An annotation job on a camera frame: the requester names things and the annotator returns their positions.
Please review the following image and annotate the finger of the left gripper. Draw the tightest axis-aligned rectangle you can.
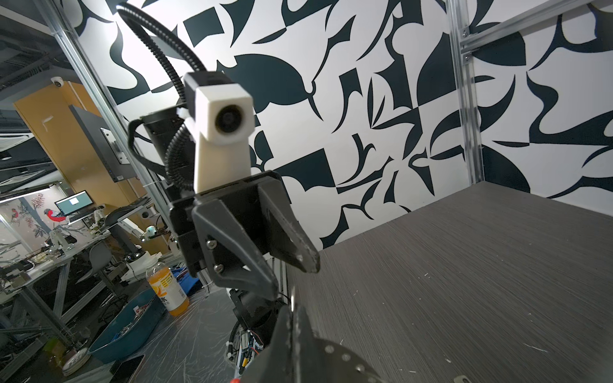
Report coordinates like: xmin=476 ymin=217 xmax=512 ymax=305
xmin=258 ymin=178 xmax=320 ymax=274
xmin=192 ymin=199 xmax=279 ymax=301

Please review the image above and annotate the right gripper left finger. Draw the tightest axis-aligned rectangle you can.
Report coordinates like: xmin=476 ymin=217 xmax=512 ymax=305
xmin=240 ymin=306 xmax=293 ymax=383

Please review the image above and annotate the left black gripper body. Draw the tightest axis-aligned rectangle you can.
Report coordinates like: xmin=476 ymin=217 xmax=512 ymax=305
xmin=170 ymin=171 xmax=282 ymax=278

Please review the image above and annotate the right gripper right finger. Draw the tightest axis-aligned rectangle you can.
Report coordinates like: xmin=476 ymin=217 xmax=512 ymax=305
xmin=291 ymin=306 xmax=334 ymax=383

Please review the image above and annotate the orange juice bottle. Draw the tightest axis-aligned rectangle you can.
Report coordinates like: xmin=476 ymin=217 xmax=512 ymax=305
xmin=145 ymin=262 xmax=189 ymax=317

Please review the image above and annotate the teal plastic bin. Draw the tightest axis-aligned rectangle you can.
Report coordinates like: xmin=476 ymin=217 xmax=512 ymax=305
xmin=88 ymin=289 xmax=166 ymax=364

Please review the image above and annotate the distant computer monitor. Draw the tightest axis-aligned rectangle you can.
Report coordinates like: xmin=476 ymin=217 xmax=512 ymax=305
xmin=54 ymin=191 xmax=94 ymax=215

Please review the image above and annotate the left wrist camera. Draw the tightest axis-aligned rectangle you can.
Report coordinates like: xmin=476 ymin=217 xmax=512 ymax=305
xmin=183 ymin=71 xmax=255 ymax=193

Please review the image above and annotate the black corrugated cable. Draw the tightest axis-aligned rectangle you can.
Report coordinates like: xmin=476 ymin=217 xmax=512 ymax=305
xmin=114 ymin=2 xmax=209 ymax=192

